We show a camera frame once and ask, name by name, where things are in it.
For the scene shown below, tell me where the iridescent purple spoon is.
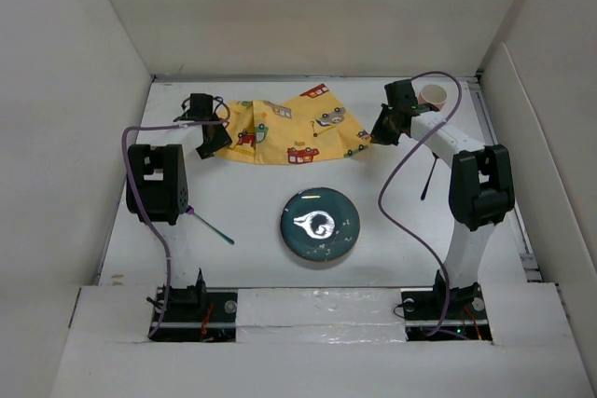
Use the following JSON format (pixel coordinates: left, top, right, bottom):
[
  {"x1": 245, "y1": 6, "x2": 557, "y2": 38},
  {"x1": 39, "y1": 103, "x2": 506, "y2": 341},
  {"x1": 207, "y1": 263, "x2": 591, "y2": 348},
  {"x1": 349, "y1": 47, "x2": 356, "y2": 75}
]
[{"x1": 420, "y1": 153, "x2": 439, "y2": 201}]

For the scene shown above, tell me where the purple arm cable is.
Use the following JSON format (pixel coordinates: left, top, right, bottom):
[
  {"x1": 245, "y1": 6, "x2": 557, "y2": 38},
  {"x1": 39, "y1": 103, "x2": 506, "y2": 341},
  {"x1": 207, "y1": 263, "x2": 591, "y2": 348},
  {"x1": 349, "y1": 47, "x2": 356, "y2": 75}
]
[
  {"x1": 377, "y1": 71, "x2": 464, "y2": 339},
  {"x1": 121, "y1": 99, "x2": 232, "y2": 339}
]

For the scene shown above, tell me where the yellow vehicle-print cloth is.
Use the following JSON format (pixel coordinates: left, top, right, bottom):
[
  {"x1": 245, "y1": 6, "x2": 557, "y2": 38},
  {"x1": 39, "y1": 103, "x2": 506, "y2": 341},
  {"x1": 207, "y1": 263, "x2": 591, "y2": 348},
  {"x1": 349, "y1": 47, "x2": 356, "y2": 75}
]
[{"x1": 216, "y1": 84, "x2": 371, "y2": 166}]

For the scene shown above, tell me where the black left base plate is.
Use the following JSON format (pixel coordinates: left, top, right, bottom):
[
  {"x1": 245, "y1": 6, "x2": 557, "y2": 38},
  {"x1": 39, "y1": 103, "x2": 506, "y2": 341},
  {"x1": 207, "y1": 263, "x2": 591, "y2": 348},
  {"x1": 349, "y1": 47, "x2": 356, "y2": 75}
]
[{"x1": 149, "y1": 287, "x2": 238, "y2": 343}]

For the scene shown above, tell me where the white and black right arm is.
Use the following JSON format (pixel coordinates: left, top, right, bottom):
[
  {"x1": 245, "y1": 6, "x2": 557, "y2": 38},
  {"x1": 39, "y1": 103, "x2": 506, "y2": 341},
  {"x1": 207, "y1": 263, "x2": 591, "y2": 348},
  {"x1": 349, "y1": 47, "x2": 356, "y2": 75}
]
[{"x1": 371, "y1": 80, "x2": 515, "y2": 321}]

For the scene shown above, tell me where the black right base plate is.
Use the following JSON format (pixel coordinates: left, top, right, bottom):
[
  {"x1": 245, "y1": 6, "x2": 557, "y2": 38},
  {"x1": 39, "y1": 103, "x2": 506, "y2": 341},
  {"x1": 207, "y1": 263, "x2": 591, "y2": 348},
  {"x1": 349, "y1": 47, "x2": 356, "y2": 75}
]
[{"x1": 393, "y1": 283, "x2": 493, "y2": 342}]

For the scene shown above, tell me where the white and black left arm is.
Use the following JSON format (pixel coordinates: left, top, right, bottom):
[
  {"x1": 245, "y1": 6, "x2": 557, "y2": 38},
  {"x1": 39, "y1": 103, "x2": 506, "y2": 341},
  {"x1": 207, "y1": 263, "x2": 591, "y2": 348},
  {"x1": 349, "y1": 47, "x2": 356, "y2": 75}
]
[{"x1": 120, "y1": 93, "x2": 231, "y2": 314}]

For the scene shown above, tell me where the dark teal patterned plate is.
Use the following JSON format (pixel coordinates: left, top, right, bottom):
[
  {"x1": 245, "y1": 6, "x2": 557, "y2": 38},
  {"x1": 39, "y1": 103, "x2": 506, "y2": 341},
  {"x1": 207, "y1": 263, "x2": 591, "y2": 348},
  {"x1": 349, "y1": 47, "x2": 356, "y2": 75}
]
[{"x1": 280, "y1": 187, "x2": 361, "y2": 263}]

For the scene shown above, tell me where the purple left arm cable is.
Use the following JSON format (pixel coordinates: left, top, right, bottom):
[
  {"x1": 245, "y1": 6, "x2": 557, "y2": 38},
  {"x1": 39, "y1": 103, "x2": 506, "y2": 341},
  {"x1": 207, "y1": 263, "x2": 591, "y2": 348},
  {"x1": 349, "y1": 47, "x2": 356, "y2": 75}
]
[{"x1": 121, "y1": 99, "x2": 232, "y2": 339}]

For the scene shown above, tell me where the pink paper cup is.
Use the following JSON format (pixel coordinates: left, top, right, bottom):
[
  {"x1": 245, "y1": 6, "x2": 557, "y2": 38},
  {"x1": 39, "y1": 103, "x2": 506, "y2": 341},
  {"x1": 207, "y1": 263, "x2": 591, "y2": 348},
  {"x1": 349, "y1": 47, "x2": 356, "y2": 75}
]
[{"x1": 418, "y1": 84, "x2": 448, "y2": 110}]

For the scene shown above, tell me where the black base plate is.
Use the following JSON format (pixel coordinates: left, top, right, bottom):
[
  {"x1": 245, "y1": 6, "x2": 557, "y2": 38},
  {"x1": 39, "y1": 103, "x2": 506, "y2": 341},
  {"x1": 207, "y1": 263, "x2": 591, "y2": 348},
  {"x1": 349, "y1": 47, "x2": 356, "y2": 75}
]
[
  {"x1": 149, "y1": 287, "x2": 238, "y2": 343},
  {"x1": 393, "y1": 283, "x2": 493, "y2": 342}
]

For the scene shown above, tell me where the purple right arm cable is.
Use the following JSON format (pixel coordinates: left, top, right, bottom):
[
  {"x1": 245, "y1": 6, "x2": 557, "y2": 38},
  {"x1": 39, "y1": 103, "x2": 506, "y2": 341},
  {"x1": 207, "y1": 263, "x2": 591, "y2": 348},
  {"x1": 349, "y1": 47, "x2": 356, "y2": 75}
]
[{"x1": 377, "y1": 71, "x2": 464, "y2": 339}]

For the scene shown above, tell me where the iridescent fork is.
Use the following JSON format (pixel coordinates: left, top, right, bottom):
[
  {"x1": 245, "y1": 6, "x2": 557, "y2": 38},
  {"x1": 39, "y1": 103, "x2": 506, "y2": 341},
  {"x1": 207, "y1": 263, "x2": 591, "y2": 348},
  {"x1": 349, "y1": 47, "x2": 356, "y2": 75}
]
[{"x1": 186, "y1": 206, "x2": 235, "y2": 245}]

